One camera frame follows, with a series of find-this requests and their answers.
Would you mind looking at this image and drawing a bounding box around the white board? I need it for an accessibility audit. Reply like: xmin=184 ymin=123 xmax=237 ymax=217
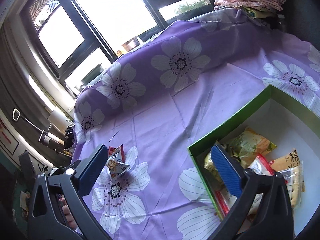
xmin=47 ymin=106 xmax=68 ymax=136

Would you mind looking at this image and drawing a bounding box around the stick vacuum cleaner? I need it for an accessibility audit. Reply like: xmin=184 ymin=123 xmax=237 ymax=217
xmin=12 ymin=108 xmax=66 ymax=152

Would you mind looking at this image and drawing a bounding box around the orange-yellow rice cracker packet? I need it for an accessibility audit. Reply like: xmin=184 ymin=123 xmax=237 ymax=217
xmin=269 ymin=148 xmax=303 ymax=174

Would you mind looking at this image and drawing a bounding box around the silver peanut snack packet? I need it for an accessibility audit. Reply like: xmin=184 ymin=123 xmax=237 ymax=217
xmin=105 ymin=154 xmax=130 ymax=184

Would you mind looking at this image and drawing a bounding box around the clear cracker packet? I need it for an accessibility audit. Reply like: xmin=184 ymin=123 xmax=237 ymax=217
xmin=279 ymin=166 xmax=306 ymax=209

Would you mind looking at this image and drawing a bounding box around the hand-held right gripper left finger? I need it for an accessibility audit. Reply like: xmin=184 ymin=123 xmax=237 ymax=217
xmin=27 ymin=144 xmax=111 ymax=240

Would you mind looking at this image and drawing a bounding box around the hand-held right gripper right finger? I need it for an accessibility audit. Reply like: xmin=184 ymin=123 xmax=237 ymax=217
xmin=210 ymin=144 xmax=293 ymax=240

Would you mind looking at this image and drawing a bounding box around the pile of dark clothes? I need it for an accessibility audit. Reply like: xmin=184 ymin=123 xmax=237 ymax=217
xmin=63 ymin=124 xmax=76 ymax=153

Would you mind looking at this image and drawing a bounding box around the copper pot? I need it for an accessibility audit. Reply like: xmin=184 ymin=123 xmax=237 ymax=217
xmin=122 ymin=37 xmax=141 ymax=53

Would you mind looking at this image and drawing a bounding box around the window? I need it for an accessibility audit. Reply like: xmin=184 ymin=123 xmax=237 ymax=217
xmin=20 ymin=0 xmax=215 ymax=98

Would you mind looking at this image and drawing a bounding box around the green cardboard box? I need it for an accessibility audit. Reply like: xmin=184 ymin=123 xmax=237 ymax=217
xmin=187 ymin=84 xmax=320 ymax=222

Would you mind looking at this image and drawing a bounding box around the purple floral bedsheet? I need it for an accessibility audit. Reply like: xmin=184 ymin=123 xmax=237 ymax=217
xmin=71 ymin=5 xmax=320 ymax=240

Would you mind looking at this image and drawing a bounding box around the yellow-green snack packet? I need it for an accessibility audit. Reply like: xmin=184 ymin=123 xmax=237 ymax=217
xmin=224 ymin=127 xmax=278 ymax=168

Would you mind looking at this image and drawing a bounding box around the brown-red snack packet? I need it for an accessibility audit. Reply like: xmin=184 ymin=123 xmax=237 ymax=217
xmin=107 ymin=144 xmax=125 ymax=162

